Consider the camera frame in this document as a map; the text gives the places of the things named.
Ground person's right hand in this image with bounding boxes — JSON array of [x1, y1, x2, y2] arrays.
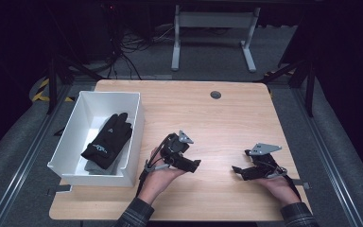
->
[[258, 173, 303, 208]]

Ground bundle of black floor cables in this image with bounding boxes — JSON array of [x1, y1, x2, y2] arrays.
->
[[102, 2, 178, 80]]

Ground black glove with white print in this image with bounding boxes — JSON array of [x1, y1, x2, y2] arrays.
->
[[80, 112, 134, 170]]

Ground grey metal desk frame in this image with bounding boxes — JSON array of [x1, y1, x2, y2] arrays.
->
[[170, 4, 262, 74]]

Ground white storage box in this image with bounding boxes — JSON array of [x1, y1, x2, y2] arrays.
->
[[46, 90, 146, 187]]

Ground black tripod stand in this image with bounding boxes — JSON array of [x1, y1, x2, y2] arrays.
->
[[45, 56, 106, 115], [254, 56, 317, 118]]

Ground black table edge clamp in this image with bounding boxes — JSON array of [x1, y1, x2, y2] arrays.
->
[[292, 178, 312, 191], [46, 184, 73, 197]]

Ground person's left hand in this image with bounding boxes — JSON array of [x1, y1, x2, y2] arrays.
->
[[136, 146, 187, 206]]

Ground aluminium floor rail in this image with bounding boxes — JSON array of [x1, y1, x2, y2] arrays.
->
[[291, 88, 363, 227], [0, 84, 74, 227]]

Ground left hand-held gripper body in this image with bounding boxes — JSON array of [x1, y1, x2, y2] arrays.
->
[[160, 130, 197, 173]]

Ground yellow black hazard tape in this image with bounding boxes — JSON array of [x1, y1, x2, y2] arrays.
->
[[31, 78, 76, 103]]

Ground right hand-held gripper cable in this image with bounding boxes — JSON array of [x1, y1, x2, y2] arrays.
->
[[272, 165, 303, 202]]

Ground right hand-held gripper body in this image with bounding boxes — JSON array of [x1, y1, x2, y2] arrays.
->
[[244, 143, 288, 182]]

